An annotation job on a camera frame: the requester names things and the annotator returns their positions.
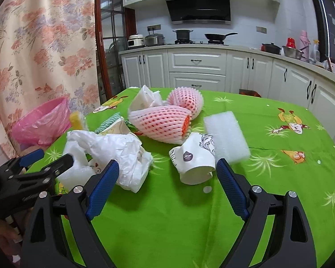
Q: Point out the green white wavy cloth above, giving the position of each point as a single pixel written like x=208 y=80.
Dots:
x=109 y=122

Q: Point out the beige paper cup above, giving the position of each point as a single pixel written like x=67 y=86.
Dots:
x=118 y=129

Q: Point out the red black clay pot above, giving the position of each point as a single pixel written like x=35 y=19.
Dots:
x=270 y=48

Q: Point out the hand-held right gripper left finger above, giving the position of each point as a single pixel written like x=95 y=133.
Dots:
x=103 y=184

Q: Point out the dark window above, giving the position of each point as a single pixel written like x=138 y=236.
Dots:
x=328 y=14

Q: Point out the gas stove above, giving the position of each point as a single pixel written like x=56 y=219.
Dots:
x=201 y=43

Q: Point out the white tissue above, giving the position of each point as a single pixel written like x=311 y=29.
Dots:
x=157 y=95

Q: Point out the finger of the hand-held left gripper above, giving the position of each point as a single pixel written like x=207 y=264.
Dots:
x=58 y=166
x=30 y=156

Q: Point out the black range hood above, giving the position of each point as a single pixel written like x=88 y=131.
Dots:
x=198 y=5

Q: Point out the clear spray bottle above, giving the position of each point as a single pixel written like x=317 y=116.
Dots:
x=315 y=53

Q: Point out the white foam sheet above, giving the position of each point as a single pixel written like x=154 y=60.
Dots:
x=226 y=136

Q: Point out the black frying pan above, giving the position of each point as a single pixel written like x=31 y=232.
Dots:
x=216 y=36

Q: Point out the black cooking pot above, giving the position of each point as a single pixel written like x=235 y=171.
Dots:
x=182 y=35

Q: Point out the white printed paper cup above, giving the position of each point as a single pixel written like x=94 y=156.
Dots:
x=192 y=159

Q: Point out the white lower cabinets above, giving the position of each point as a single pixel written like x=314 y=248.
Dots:
x=195 y=64

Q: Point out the pink thermos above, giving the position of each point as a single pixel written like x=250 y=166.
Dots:
x=304 y=39

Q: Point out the dark red patterned object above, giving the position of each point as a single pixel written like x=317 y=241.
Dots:
x=249 y=92

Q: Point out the white plastic bag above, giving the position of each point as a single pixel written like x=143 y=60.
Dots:
x=122 y=156

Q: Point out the pink foam net orange end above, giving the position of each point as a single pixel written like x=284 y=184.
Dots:
x=156 y=122

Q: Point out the steel bowl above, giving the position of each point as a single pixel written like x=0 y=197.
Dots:
x=291 y=52

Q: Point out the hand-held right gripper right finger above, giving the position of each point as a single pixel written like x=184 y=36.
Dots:
x=231 y=184

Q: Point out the wide wall outlet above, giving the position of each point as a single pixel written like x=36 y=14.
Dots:
x=153 y=28

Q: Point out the white paper tissue pack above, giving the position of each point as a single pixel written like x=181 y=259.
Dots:
x=141 y=100

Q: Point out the small wall outlet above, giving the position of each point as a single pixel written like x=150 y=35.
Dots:
x=261 y=29

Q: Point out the yellow sponge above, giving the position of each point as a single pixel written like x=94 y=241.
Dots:
x=76 y=118

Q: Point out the silver rice cooker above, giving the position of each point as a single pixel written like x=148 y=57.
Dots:
x=154 y=39

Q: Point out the red thermos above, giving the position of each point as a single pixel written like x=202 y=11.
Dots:
x=290 y=42

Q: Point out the floral curtain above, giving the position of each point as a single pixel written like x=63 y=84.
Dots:
x=44 y=47

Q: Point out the round pink foam net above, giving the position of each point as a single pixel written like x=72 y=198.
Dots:
x=184 y=100

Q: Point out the person's left hand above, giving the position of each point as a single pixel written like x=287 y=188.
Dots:
x=2 y=237

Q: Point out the green cartoon tablecloth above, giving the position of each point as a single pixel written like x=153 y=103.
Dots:
x=162 y=223

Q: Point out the white rice cooker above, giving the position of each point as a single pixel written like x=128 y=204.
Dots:
x=136 y=42

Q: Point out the wooden glass door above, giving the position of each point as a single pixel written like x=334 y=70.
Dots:
x=99 y=61

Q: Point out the pink trash bag bin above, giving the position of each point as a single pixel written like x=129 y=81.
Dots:
x=42 y=122

